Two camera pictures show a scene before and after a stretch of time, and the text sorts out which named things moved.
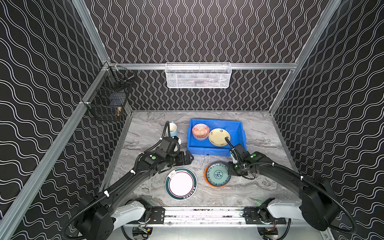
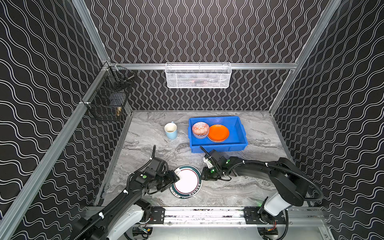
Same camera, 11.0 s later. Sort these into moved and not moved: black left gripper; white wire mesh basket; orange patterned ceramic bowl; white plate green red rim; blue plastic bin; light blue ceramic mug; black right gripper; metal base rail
Moved: black left gripper; blue plastic bin; black right gripper; white plate green red rim
Not moved: orange patterned ceramic bowl; light blue ceramic mug; white wire mesh basket; metal base rail
